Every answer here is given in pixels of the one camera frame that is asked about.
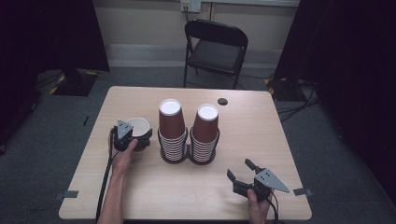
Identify black folding chair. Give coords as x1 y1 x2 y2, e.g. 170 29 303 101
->
183 19 249 91

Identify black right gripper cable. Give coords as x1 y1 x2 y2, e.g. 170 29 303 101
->
264 191 280 224

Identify brown paper cup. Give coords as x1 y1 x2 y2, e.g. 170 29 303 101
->
125 117 151 152

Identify stack of brown cups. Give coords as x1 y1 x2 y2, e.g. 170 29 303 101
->
190 103 220 163
157 98 190 162

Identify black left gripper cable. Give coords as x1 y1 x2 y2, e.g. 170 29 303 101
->
94 129 120 223

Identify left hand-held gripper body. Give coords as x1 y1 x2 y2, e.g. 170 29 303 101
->
111 119 153 153

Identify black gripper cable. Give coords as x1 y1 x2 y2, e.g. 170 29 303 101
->
94 129 120 223
264 191 280 224

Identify black curtain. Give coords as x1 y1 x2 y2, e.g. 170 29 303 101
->
0 0 110 153
274 0 396 204

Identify person's right hand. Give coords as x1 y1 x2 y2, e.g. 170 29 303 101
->
247 189 273 224

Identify white wall outlet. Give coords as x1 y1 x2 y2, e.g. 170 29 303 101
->
180 0 202 13

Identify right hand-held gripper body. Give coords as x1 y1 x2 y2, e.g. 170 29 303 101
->
232 168 290 203

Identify grey tape strip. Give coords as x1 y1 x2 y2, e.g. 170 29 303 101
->
54 190 79 201
292 188 314 197

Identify black stand base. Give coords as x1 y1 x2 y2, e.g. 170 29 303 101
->
264 77 309 102
49 69 99 97

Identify person's left hand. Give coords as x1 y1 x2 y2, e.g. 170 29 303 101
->
110 138 139 176

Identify black floor cables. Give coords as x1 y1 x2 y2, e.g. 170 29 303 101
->
276 79 321 123

